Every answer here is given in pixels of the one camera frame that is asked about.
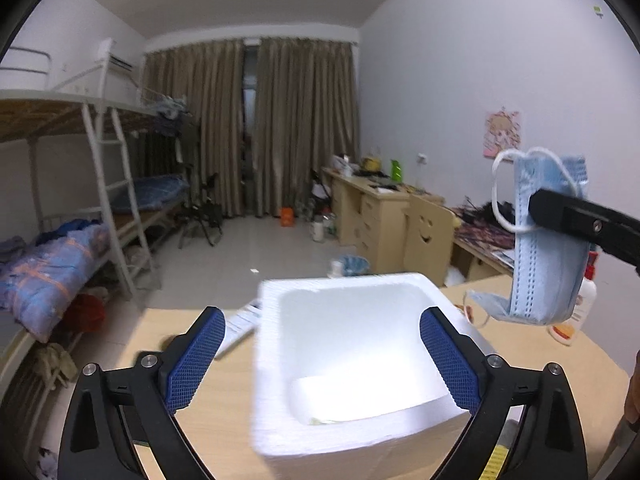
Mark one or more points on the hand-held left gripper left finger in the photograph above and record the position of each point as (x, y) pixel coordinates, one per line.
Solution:
(200, 355)

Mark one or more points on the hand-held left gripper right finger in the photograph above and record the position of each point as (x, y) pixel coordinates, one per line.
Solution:
(447, 355)

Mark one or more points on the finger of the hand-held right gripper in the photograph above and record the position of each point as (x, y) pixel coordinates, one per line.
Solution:
(625, 259)
(580, 215)

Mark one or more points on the blue face mask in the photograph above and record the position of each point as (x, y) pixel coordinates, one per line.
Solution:
(540, 280)

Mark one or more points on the white foam box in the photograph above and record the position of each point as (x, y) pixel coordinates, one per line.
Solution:
(350, 330)

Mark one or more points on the white bottle red cap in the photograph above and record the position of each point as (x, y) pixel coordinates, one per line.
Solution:
(586, 292)

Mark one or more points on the white remote control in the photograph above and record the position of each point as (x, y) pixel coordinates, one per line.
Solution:
(240, 322)

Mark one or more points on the desk with printed mat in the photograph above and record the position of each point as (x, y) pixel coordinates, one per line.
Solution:
(480, 245)

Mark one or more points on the wooden smiley face chair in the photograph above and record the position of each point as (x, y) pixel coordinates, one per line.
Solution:
(427, 235)

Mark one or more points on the red cloth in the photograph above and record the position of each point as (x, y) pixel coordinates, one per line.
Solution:
(85, 312)

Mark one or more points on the blue trash bin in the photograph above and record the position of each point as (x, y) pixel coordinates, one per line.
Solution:
(350, 266)

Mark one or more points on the black folding chair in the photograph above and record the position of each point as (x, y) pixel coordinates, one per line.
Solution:
(205, 215)

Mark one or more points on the beige crumpled cloth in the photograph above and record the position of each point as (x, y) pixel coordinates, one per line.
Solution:
(55, 365)

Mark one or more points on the light wooden drawer desk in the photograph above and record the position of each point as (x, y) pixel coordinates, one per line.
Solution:
(370, 215)

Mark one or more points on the orange floor container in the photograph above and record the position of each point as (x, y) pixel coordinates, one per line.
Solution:
(287, 217)

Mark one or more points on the blue patterned quilt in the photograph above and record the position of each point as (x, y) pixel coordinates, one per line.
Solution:
(55, 270)

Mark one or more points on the blue checkered mattress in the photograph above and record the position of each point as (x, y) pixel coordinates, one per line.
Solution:
(150, 192)

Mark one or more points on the white plastic jug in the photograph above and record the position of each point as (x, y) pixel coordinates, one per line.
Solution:
(317, 229)

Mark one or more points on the green bottle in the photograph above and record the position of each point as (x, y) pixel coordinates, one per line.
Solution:
(397, 171)

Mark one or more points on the yellow box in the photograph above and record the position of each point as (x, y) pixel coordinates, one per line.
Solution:
(371, 164)

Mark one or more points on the grey blue cloth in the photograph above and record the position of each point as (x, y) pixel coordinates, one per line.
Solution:
(11, 249)

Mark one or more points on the brown curtain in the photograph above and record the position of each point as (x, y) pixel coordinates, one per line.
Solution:
(305, 130)
(200, 130)

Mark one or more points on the hanging dark clothes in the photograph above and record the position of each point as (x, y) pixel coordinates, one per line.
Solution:
(172, 115)

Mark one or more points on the white metal bunk bed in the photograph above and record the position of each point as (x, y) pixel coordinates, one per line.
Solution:
(50, 115)

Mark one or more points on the white air conditioner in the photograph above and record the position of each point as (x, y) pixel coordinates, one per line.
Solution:
(121, 61)

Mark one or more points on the pink cartoon wall poster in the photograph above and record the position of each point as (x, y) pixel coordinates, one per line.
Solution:
(502, 132)

